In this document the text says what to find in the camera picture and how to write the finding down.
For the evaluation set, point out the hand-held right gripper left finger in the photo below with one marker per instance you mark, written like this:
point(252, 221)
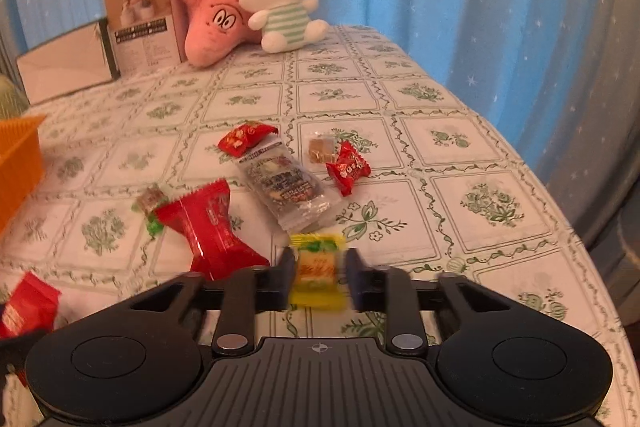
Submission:
point(285, 279)

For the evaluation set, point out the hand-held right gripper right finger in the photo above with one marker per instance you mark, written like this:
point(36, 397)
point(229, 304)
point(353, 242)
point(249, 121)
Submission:
point(352, 279)

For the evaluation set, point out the yellow snack packet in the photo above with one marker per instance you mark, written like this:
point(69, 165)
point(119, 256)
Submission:
point(317, 267)

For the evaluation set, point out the clear printed snack packet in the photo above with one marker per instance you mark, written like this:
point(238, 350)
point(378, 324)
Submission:
point(277, 177)
point(312, 217)

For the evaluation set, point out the large red snack packet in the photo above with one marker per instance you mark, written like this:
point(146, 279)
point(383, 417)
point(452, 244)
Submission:
point(215, 227)
point(25, 307)

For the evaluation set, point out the small red candy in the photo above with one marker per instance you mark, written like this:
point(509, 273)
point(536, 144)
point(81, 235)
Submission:
point(347, 169)
point(245, 138)

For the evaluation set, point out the small green candy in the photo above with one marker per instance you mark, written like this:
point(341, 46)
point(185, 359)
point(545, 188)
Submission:
point(150, 202)

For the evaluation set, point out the orange plastic tray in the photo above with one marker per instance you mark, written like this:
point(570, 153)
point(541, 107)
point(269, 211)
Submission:
point(17, 162)

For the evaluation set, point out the green floral tablecloth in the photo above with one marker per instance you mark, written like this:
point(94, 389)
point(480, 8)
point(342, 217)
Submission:
point(450, 207)

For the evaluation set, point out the clear wrapped brown candy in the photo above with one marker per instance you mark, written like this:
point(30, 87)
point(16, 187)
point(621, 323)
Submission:
point(320, 152)

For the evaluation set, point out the pink star plush toy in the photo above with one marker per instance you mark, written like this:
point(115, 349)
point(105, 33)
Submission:
point(210, 27)

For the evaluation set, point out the photo printed cardboard box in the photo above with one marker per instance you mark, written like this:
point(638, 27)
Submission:
point(145, 32)

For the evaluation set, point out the long white cardboard box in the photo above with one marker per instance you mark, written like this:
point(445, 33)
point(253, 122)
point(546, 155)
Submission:
point(65, 62)

